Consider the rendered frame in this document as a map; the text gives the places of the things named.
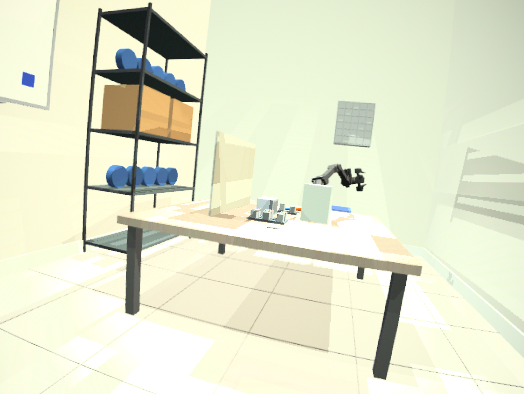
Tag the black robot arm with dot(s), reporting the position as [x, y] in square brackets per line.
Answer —
[344, 174]

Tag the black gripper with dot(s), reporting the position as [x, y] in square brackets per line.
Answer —
[359, 187]

